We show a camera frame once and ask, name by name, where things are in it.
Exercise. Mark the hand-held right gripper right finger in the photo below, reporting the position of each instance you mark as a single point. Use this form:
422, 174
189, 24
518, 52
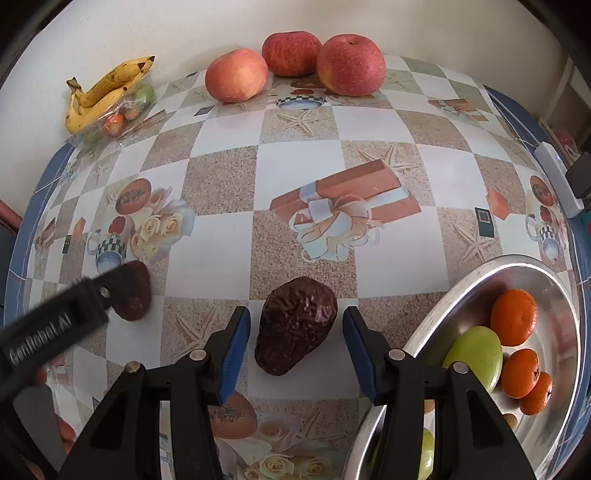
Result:
362, 355

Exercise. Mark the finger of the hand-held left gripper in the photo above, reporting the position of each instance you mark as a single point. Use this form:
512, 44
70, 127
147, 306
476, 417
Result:
115, 288

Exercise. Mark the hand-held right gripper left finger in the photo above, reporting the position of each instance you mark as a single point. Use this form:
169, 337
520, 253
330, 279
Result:
233, 355

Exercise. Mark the dark brown avocado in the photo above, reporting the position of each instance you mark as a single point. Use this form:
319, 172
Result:
295, 332
136, 302

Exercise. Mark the green mango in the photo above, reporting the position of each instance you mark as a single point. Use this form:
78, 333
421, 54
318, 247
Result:
475, 357
427, 457

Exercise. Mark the silver metal plate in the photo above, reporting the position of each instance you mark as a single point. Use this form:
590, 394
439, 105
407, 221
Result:
466, 295

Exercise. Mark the orange tangerine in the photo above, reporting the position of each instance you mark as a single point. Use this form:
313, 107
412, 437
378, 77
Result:
513, 317
520, 373
539, 394

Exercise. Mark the small brown longan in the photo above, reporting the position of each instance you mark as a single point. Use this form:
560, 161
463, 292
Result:
510, 421

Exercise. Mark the reddish chair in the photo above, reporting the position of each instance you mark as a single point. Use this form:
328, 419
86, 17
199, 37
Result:
9, 214

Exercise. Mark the printed checkered tablecloth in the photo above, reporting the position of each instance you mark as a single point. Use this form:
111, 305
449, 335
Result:
221, 175

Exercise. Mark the clear plastic container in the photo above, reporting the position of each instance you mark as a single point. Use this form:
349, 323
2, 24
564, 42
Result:
136, 127

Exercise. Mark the small orange fruit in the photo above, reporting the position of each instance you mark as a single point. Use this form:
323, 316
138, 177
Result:
113, 123

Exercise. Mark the small tan longan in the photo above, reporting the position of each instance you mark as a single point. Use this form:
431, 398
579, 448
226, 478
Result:
132, 113

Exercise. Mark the yellow banana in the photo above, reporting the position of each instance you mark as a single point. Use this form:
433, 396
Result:
92, 110
120, 76

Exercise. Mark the small green fruit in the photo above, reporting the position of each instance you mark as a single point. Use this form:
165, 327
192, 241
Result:
145, 92

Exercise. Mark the red apple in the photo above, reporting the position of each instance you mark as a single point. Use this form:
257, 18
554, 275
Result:
236, 74
351, 64
291, 53

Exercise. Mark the white power strip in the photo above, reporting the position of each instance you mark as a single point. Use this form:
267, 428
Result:
554, 170

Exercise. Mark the black power adapter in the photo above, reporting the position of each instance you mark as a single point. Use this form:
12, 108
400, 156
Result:
579, 175

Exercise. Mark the white wooden shelf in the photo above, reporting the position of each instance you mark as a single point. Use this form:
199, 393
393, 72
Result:
565, 101

